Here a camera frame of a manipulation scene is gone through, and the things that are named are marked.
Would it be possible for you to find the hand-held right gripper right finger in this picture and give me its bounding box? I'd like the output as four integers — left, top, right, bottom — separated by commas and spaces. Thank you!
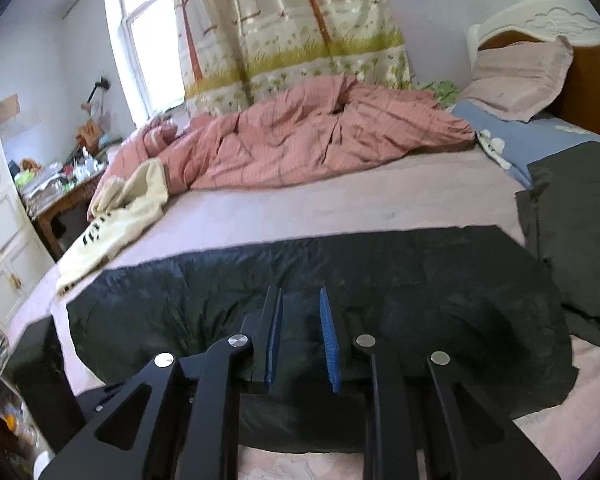
319, 287, 563, 480

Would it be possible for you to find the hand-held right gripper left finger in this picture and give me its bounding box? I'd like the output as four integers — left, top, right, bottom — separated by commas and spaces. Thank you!
40, 286, 285, 480

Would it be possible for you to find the black puffer jacket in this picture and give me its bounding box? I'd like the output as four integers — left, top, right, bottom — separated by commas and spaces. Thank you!
66, 225, 580, 456

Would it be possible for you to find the bed with pink sheet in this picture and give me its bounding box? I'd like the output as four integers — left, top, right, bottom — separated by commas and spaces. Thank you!
0, 150, 600, 480

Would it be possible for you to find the white panelled cabinet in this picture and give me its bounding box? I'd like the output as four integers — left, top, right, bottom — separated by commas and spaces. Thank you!
0, 135, 56, 331

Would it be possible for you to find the carved wooden desk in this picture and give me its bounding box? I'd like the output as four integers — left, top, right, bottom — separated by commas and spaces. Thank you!
27, 172, 106, 261

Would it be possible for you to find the cream printed sweater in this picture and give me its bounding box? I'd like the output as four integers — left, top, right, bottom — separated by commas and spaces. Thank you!
55, 157, 170, 297

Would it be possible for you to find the pink checked quilt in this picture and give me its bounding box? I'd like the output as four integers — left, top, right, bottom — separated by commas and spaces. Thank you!
87, 75, 478, 206

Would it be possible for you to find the pile of desk clutter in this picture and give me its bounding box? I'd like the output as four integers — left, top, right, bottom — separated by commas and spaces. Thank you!
7, 120, 126, 201

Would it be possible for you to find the dark folded garment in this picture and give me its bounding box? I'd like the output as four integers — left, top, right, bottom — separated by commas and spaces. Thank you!
515, 142, 600, 353

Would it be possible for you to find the blue pillow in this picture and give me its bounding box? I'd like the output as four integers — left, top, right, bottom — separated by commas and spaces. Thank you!
450, 99, 600, 191

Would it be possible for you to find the green patterned cloth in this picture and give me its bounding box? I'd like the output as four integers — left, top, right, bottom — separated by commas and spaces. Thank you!
420, 80, 463, 108

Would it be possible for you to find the tree-print curtain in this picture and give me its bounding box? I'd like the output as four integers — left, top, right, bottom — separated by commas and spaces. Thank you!
172, 0, 413, 116

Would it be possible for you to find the pink pillow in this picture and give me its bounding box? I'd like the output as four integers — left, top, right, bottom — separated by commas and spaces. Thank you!
461, 35, 575, 123

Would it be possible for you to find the window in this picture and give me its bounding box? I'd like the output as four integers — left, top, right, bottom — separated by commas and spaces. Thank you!
102, 0, 188, 128

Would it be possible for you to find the white and wooden headboard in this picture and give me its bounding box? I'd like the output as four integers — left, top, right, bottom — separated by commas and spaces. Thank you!
467, 0, 600, 151

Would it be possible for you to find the cardboard wall patch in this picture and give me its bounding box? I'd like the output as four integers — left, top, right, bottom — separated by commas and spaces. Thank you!
0, 94, 21, 126

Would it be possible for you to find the wall-mounted lamp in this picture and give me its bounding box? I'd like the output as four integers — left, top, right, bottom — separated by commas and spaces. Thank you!
80, 76, 112, 113

